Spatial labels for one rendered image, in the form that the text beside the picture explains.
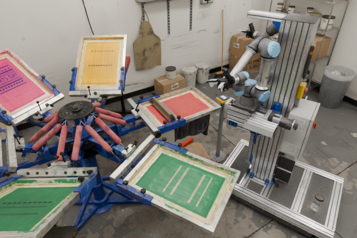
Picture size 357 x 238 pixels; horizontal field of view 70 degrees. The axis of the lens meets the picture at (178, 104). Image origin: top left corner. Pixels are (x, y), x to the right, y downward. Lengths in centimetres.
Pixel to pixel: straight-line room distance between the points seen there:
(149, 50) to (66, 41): 137
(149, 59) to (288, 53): 296
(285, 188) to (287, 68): 145
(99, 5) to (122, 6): 38
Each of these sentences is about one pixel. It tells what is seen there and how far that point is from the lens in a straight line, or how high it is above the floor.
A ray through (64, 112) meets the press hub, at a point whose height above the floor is 131.
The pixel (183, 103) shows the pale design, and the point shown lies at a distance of 299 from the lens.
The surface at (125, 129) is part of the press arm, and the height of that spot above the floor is 92.
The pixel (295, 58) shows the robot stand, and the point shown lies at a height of 173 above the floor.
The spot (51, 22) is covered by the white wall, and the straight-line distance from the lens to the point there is 422.
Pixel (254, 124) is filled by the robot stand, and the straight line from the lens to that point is 242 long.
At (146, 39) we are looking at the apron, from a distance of 467.
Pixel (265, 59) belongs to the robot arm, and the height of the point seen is 177.
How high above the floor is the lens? 259
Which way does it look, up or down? 33 degrees down
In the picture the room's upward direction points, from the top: 1 degrees counter-clockwise
